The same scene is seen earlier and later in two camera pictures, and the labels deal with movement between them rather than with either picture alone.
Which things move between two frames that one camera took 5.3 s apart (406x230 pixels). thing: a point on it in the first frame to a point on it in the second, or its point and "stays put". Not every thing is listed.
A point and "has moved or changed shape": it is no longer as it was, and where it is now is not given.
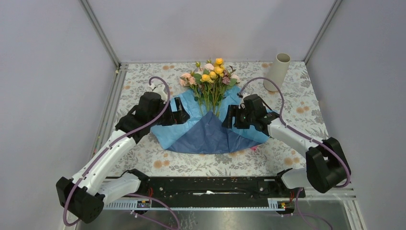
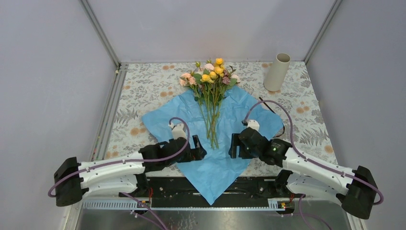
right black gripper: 234,110 to 236,141
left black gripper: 179,117 to 196,154
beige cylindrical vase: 277,72 stays put
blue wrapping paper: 203,133 has moved or changed shape
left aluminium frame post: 100,31 stays put
